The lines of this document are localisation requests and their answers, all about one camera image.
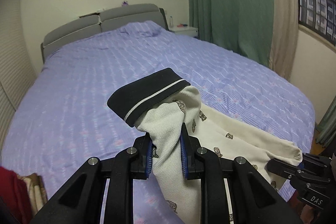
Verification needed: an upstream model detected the cream bear-print polo shirt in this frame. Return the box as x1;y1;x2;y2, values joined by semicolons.
107;68;302;223

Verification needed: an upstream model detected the right hand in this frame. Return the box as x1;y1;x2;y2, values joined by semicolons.
288;190;328;223

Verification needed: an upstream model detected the purple floral striped bedspread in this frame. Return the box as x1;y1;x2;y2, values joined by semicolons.
2;21;314;223

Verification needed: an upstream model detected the beige plaid folded blanket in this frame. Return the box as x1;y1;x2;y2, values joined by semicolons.
18;173;48;217

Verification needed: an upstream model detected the white bedside table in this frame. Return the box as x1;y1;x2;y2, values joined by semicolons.
169;26;199;38

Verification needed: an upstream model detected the clear plastic bottle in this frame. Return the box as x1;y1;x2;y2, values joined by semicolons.
169;16;174;28

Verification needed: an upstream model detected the red folded cloth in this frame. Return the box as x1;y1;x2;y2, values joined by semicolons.
1;167;33;223

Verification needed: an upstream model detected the grey upholstered headboard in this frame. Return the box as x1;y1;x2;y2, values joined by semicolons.
41;3;169;60

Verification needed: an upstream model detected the white louvered wardrobe door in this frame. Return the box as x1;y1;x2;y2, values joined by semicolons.
0;0;37;144

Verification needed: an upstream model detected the green curtain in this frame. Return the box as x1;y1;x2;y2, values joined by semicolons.
189;0;274;67

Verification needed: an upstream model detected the beige curtain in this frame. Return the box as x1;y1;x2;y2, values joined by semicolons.
269;0;299;80

